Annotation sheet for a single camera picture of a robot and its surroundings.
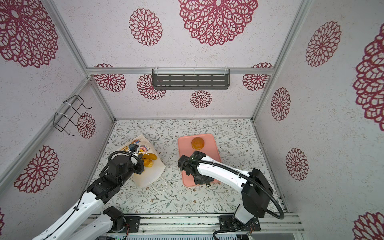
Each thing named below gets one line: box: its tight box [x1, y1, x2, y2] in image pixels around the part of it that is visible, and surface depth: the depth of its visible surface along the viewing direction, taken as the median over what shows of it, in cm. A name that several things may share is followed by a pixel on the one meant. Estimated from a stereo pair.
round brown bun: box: [191, 137, 205, 150], surface depth 103 cm
